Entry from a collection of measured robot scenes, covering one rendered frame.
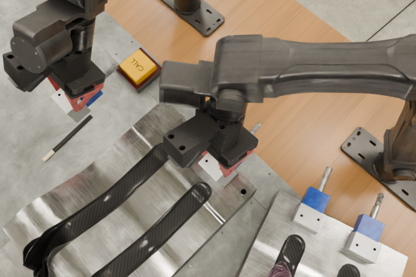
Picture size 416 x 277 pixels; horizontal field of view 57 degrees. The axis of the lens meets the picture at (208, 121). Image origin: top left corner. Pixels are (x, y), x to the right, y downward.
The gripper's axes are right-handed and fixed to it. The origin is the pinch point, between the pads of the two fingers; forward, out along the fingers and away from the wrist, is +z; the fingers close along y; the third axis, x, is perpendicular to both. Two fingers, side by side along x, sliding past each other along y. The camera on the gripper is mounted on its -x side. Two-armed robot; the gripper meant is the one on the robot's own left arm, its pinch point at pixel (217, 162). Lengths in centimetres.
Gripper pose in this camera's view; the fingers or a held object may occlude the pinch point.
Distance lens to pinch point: 69.0
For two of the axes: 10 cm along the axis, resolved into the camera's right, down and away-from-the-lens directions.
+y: 6.6, 6.0, -4.5
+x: 7.4, -4.6, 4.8
